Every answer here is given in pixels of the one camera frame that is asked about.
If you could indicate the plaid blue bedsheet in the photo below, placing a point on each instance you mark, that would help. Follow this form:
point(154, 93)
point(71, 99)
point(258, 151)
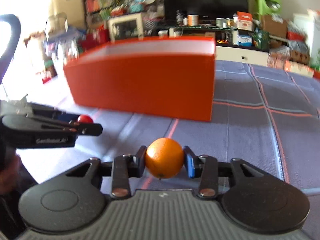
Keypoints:
point(265, 116)

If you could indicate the orange white medicine box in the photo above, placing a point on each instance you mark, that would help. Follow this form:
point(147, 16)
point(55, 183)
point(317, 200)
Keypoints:
point(244, 21)

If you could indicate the bookshelf with books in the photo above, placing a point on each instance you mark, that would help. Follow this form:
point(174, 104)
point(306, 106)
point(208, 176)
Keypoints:
point(97, 11)

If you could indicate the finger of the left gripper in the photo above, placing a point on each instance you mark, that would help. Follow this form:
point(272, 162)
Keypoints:
point(77, 128)
point(53, 113)

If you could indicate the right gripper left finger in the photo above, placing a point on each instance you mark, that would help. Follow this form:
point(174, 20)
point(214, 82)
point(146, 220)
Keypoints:
point(124, 167)

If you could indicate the white tv cabinet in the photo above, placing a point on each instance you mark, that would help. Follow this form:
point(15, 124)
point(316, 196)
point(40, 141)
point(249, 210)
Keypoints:
point(242, 55)

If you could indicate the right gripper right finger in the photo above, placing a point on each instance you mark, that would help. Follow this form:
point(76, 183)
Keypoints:
point(205, 168)

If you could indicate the brown cardboard box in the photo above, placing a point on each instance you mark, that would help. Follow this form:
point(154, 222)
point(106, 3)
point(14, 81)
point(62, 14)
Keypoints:
point(274, 26)

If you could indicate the white mini fridge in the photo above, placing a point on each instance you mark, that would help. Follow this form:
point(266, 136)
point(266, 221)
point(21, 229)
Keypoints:
point(309, 23)

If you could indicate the white microwave cabinet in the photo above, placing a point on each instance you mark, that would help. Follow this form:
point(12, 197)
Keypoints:
point(126, 26)

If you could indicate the red tomato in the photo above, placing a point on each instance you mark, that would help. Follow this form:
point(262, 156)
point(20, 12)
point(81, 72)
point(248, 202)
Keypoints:
point(85, 119)

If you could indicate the orange cardboard box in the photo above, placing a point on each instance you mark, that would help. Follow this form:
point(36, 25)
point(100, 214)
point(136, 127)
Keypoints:
point(170, 77)

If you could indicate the large orange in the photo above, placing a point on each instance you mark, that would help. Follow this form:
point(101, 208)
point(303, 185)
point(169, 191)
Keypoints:
point(164, 158)

